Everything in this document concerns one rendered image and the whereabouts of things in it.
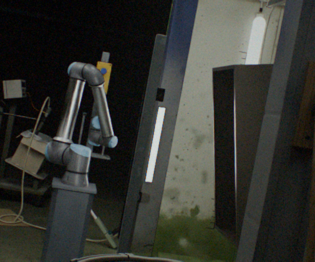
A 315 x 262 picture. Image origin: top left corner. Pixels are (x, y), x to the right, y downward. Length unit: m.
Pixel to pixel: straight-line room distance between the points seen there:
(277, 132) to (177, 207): 3.01
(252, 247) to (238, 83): 1.90
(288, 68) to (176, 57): 2.87
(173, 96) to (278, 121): 2.87
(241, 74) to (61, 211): 1.51
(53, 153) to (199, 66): 1.46
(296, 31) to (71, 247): 2.57
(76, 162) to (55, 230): 0.48
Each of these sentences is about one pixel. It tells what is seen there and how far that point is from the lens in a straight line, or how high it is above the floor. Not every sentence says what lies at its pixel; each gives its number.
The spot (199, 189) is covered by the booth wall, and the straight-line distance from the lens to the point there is 5.00.
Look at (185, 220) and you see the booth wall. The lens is 5.03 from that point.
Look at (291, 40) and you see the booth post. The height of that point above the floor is 1.61.
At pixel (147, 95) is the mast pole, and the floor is 1.34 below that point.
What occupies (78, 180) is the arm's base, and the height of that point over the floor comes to 0.69.
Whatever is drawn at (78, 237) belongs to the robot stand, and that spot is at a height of 0.30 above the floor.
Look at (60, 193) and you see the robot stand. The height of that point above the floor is 0.59.
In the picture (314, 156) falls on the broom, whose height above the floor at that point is 1.24.
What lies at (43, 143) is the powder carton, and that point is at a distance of 6.27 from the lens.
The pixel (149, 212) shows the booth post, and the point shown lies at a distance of 4.97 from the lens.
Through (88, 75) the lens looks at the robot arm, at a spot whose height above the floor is 1.41.
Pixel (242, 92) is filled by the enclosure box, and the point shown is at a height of 1.47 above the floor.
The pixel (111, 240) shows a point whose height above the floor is 0.08.
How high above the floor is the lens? 1.33
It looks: 3 degrees down
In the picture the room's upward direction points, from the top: 10 degrees clockwise
